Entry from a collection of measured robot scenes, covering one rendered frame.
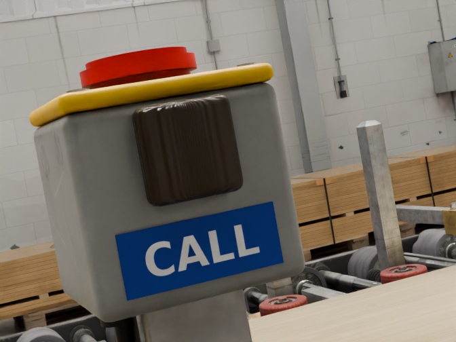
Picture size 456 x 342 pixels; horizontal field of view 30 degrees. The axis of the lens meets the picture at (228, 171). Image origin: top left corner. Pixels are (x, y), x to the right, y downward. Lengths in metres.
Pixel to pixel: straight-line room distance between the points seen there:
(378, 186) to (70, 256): 1.31
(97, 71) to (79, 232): 0.05
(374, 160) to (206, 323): 1.29
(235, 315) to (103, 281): 0.05
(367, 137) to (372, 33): 7.14
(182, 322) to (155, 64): 0.08
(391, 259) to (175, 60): 1.33
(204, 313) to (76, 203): 0.06
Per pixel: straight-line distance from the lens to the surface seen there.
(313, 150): 8.04
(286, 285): 1.50
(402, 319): 1.21
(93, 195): 0.25
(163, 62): 0.28
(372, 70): 8.64
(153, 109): 0.25
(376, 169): 1.57
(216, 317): 0.29
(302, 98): 8.03
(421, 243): 2.17
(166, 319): 0.28
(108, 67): 0.28
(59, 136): 0.26
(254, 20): 8.16
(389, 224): 1.58
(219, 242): 0.27
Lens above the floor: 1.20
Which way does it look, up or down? 3 degrees down
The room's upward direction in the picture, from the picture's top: 10 degrees counter-clockwise
